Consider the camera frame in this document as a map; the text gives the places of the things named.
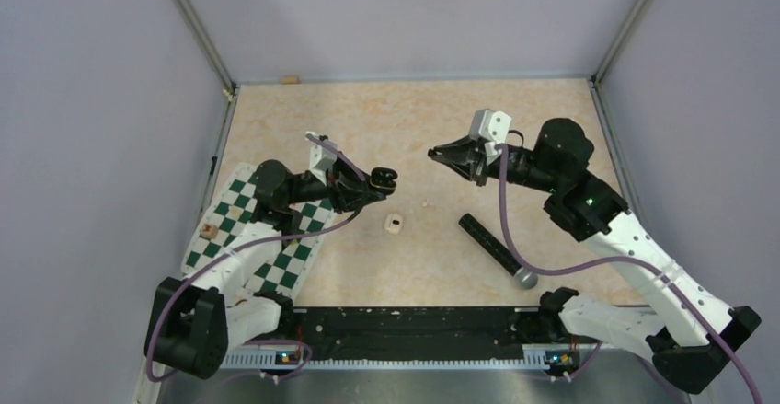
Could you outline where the green white chessboard mat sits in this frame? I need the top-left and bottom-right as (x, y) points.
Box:
(180, 163), (325, 299)

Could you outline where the white earbud charging case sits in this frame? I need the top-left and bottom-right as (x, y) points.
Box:
(384, 214), (404, 235)

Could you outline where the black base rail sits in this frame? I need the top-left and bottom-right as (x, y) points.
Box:
(240, 306), (602, 364)

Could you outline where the black earbud charging case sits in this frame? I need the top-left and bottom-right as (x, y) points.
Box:
(369, 167), (398, 195)

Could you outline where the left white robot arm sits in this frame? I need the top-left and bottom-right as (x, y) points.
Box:
(143, 156), (398, 382)

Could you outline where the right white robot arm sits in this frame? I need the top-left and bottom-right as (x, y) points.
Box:
(428, 110), (761, 394)

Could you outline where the brown wooden chess piece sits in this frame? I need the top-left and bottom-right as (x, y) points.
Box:
(200, 224), (219, 240)

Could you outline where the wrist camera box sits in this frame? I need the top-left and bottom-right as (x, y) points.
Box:
(306, 132), (338, 183)
(468, 109), (512, 150)

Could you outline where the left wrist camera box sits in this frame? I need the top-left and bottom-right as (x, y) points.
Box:
(306, 132), (338, 183)

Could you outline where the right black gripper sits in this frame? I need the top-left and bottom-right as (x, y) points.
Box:
(432, 133), (562, 193)

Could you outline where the black microphone grey head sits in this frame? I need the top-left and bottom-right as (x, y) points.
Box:
(458, 214), (538, 290)

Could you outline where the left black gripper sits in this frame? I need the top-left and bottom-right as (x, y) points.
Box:
(284, 151), (386, 214)

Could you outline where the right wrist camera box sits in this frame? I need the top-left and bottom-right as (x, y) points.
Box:
(468, 109), (512, 150)

